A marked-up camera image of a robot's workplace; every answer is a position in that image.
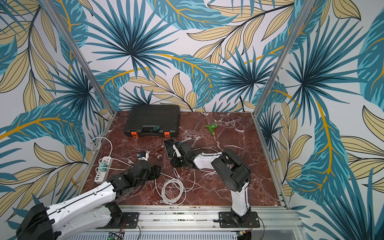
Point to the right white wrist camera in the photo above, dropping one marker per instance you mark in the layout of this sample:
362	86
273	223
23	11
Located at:
177	152

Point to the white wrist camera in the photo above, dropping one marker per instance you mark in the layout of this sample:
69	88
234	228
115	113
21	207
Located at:
177	152
143	155

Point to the aluminium front rail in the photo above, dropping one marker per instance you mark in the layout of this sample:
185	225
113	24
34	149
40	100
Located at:
201	218

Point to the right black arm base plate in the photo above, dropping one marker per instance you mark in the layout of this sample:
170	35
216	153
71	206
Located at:
231	220

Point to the black smartphone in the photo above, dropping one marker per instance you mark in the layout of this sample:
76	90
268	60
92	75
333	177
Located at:
170	145

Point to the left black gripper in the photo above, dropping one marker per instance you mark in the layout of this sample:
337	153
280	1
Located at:
155	172

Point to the green plug adapter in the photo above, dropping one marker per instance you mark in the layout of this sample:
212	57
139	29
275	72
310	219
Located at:
103	166

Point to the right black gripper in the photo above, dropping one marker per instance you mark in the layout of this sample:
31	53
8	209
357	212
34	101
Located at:
173	153

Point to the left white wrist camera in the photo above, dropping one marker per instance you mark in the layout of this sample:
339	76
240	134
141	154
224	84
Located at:
143	155

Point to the green toy drill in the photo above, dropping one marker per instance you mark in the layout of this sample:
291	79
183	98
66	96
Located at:
211	128

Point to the black plastic tool case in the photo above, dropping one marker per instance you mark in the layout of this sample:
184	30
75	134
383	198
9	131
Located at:
153	120

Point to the white power strip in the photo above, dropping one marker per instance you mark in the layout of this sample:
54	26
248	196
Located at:
102	176

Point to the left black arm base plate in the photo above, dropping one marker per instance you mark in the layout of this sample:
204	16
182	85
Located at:
126	220

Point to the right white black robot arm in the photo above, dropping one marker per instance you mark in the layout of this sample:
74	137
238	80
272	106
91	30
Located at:
235	174

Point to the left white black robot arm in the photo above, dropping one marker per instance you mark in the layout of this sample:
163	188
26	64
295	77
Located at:
94	209

